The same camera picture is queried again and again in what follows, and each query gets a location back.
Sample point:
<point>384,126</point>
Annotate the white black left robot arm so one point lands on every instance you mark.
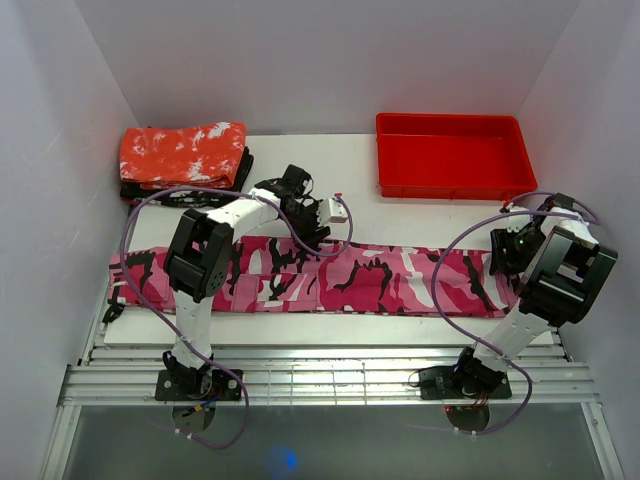
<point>200,254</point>

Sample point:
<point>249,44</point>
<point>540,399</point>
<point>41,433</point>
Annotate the pink camo trousers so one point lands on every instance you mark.
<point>273,275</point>

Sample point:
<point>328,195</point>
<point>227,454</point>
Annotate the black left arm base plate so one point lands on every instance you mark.
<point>214,385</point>

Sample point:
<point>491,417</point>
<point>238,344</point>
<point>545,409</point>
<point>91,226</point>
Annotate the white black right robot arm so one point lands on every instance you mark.
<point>556,269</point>

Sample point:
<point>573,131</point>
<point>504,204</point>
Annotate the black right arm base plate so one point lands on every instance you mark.
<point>443,383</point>

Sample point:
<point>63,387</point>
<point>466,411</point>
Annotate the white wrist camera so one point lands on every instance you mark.
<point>331,210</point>
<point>517,217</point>

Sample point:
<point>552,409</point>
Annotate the red plastic tray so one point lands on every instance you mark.
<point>454,157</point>

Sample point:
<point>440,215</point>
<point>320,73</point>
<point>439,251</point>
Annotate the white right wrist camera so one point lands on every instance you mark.
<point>517,217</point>

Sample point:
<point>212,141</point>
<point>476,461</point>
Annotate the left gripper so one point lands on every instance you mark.
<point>312,242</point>

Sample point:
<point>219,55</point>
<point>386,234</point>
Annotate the aluminium rail frame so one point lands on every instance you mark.
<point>304,360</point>

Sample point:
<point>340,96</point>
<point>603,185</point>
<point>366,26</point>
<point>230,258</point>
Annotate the black camo folded trousers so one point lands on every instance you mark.
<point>133,193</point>

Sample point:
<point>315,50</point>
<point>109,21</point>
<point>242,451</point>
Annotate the orange white folded trousers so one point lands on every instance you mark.
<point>207,155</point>

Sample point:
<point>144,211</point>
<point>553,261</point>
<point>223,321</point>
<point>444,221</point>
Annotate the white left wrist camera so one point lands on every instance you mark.
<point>331,210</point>

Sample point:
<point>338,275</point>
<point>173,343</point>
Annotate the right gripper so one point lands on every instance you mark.
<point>501,239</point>

